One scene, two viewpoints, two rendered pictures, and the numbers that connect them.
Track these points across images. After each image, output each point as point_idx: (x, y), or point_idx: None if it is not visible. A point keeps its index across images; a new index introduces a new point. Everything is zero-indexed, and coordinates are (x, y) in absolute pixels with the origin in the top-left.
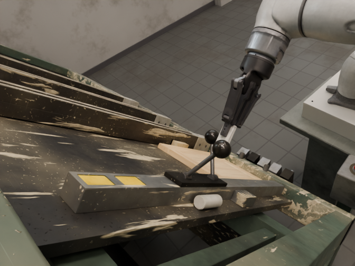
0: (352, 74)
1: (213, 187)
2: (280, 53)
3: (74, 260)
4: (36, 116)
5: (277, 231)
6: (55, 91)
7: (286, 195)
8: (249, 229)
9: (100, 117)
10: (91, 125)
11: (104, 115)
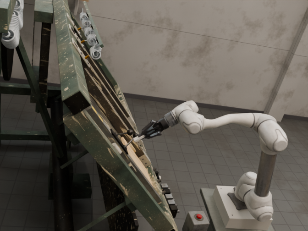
0: (240, 181)
1: (122, 148)
2: (172, 123)
3: None
4: (90, 90)
5: None
6: (101, 88)
7: (159, 205)
8: None
9: (108, 107)
10: (103, 107)
11: (110, 107)
